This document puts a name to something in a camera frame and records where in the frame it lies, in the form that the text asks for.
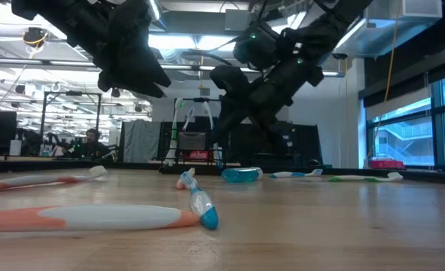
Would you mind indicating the teal mouthwash bottle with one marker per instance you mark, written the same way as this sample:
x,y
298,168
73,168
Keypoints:
x,y
241,175

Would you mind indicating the person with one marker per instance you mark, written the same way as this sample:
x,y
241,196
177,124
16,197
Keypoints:
x,y
92,137

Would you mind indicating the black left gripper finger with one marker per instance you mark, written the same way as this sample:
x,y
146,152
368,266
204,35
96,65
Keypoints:
x,y
150,69
128,83

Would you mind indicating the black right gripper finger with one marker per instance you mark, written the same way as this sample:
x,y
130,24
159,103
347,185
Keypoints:
x,y
272,126
229,81

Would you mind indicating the black window frame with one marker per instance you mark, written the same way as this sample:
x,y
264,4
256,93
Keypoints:
x,y
436,143

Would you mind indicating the black gantry frame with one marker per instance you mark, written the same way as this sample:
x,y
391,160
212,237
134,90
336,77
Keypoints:
x,y
56,93
201,99

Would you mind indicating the black desk partition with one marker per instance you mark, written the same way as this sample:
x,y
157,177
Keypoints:
x,y
308,145

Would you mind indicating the red bowl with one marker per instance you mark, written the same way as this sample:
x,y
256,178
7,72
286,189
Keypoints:
x,y
197,155

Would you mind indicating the grey cloth cover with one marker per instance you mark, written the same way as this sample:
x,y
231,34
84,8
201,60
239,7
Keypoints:
x,y
139,141

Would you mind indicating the grey ceiling unit box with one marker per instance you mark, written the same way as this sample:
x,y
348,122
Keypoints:
x,y
235,19

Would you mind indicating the black security camera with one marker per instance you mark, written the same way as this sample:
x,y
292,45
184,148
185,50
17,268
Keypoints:
x,y
339,55

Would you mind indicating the black aluminium table frame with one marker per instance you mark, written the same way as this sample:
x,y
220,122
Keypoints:
x,y
433,176

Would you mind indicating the grey wall vent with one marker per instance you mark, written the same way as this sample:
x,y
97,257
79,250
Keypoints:
x,y
205,92

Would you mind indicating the green white toothbrush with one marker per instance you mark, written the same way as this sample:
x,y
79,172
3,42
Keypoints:
x,y
357,178
174,131

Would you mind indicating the white ceiling unit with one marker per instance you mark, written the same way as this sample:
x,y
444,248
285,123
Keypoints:
x,y
421,9

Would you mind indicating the grey window roller blind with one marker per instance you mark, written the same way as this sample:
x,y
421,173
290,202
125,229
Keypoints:
x,y
395,105

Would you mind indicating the red tray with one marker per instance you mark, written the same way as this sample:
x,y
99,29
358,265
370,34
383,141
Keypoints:
x,y
388,164

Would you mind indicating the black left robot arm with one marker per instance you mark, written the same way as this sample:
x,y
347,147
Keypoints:
x,y
37,9

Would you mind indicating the silver round ventilation duct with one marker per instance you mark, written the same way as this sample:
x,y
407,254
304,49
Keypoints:
x,y
155,9

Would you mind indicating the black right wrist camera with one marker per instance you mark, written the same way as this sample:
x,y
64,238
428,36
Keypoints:
x,y
256,47

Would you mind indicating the long ceiling light bar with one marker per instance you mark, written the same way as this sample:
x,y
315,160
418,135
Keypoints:
x,y
184,67

